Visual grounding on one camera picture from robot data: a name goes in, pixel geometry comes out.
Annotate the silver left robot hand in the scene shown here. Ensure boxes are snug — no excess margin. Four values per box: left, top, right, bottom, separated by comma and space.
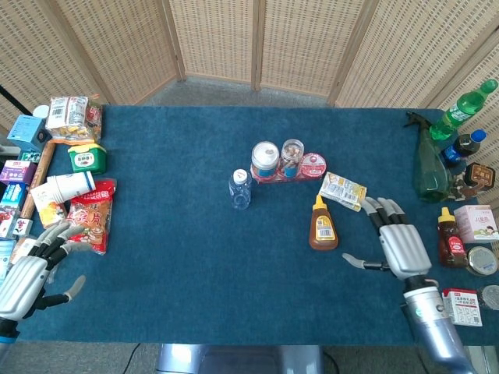
0, 221, 89, 321

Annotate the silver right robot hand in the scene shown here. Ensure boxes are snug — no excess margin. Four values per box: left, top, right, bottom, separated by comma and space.
342, 196, 433, 280

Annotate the honey squeeze bottle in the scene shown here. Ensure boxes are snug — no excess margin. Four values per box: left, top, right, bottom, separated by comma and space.
309, 194, 340, 252

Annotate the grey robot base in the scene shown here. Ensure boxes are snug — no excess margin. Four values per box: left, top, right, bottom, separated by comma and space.
155, 343, 325, 374

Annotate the dark honey bear bottle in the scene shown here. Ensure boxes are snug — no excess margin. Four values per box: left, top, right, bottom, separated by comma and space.
437, 206, 469, 269

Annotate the green spray bottle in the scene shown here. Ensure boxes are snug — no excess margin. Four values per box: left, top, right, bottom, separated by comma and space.
403, 111, 455, 203

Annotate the red chips bag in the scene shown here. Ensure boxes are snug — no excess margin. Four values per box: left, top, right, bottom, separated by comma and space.
65, 178, 118, 256

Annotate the dark cola bottle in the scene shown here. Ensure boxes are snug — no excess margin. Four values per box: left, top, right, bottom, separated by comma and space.
441, 129, 488, 169

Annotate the green soda bottle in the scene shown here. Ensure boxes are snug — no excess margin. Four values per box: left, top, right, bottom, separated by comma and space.
428, 79, 499, 142

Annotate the clear barcode snack bag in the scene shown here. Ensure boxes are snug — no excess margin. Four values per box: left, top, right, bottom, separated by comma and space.
44, 95, 104, 143

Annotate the clear plastic water bottle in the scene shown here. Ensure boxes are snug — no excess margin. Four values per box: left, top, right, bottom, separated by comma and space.
228, 168, 253, 211

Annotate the pale blue packet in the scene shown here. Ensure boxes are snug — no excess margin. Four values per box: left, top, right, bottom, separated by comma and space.
0, 238, 17, 282

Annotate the white orange packet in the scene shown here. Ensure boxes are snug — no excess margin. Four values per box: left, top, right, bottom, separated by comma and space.
9, 235, 38, 266

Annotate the small white flower box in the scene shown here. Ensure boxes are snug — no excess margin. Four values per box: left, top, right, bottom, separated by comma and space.
12, 217, 35, 237

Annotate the red fruit print box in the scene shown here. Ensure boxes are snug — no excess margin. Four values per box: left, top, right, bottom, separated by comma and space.
0, 203, 21, 239

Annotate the white yellow snack packet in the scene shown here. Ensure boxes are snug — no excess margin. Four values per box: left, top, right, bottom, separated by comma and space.
30, 182, 70, 230

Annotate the pink paper box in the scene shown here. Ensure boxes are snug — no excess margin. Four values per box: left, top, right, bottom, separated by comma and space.
453, 205, 499, 245

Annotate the round metal tin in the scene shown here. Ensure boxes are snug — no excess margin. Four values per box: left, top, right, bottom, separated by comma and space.
465, 245, 499, 277

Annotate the red and white box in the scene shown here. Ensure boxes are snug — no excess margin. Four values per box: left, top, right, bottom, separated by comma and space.
441, 288, 484, 327

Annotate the blue toothpaste box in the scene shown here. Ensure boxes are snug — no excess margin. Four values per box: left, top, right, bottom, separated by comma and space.
0, 182, 29, 214

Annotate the clear round lid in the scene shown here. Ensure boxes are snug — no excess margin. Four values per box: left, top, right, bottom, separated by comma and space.
476, 284, 499, 311

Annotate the brown chocolate jar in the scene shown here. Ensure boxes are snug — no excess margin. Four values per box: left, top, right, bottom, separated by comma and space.
451, 162, 497, 202

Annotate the brown wooden roll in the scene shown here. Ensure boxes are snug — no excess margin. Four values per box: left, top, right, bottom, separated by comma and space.
19, 140, 58, 221

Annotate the purple box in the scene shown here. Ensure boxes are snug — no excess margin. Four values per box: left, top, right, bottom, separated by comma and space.
0, 159, 37, 185

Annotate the red-lid snack cup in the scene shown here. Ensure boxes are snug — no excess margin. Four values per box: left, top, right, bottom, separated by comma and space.
300, 153, 328, 178

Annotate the green tub yellow lid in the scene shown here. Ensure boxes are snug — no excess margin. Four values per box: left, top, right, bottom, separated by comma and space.
67, 142, 108, 175

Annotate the clear biscuit stick jar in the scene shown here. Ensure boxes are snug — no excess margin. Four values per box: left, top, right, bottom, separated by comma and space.
280, 139, 306, 178

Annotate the light blue box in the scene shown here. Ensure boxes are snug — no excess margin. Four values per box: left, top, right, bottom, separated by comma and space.
6, 114, 52, 153

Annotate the red three-cup tray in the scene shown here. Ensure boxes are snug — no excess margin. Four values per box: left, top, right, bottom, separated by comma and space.
249, 163, 327, 185

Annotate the white-lid snack jar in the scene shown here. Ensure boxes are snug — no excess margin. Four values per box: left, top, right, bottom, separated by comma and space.
251, 140, 281, 178

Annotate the blue table cloth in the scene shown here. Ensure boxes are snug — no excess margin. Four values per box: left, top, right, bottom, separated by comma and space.
16, 104, 499, 347

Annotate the bamboo folding screen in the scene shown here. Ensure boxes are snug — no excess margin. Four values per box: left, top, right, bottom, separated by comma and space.
0, 0, 499, 207

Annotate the black cable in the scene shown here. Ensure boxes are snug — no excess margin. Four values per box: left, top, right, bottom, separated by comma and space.
123, 342, 142, 374

